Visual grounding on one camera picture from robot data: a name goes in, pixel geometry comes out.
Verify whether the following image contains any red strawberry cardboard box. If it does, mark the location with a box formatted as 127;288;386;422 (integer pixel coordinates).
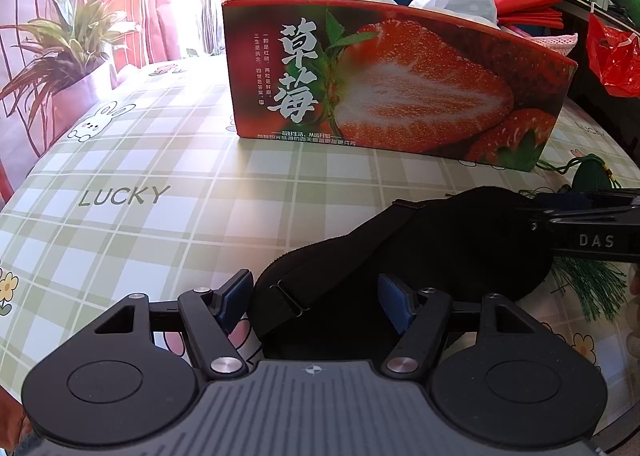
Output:
221;0;580;172

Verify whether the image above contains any red cloth with white pattern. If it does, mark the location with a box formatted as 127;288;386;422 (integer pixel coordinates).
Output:
492;0;563;29

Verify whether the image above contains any dark side shelf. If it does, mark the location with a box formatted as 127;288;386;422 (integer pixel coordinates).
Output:
552;0;640;37

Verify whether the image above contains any pink mesh cloth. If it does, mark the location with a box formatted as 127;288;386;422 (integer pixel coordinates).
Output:
530;33;578;57

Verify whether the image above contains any green tassel ornament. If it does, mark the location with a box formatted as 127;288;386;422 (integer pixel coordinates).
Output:
537;153;628;322

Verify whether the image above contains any black eye mask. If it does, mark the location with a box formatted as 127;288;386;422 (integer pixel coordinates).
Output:
252;186;556;362

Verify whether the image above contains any red plastic bag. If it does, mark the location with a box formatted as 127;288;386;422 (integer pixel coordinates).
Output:
586;13;640;99

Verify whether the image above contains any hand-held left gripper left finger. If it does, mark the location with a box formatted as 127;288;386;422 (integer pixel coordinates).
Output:
91;269;252;379

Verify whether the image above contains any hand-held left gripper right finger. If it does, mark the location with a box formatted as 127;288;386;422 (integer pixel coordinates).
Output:
378;273;543;380

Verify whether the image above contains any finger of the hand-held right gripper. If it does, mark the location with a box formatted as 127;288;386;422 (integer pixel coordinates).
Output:
517;190;640;220

